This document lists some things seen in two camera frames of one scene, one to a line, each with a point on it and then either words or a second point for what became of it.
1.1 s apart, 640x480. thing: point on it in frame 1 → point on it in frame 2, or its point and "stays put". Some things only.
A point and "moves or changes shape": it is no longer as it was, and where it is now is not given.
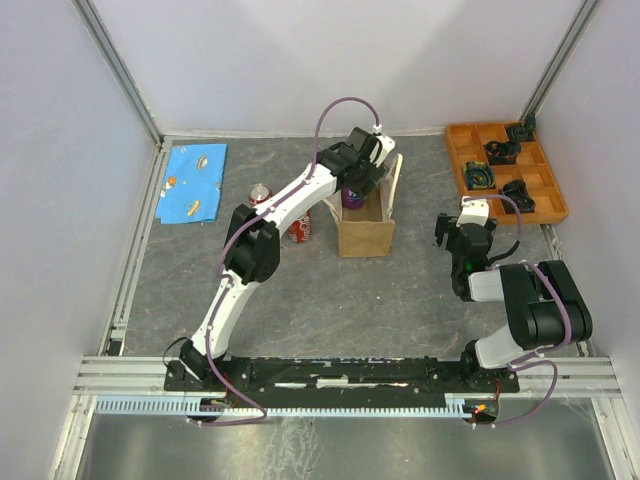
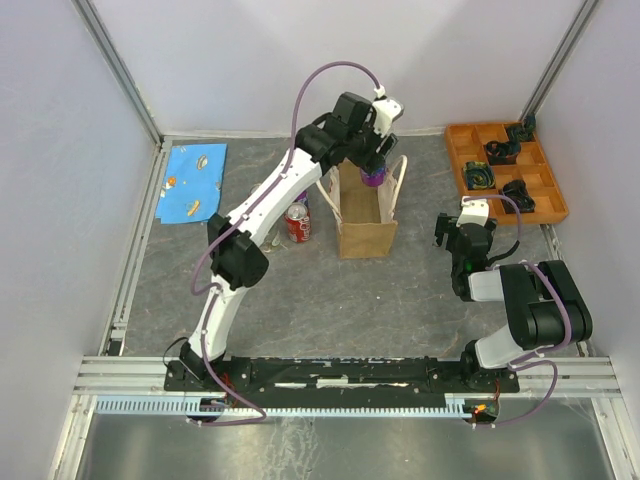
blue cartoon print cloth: [192, 186] stays put
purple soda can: [352, 200] moves or changes shape
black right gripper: [442, 226] stays put
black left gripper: [375, 176] → [374, 160]
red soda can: [300, 231] stays put
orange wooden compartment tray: [467, 143] stays put
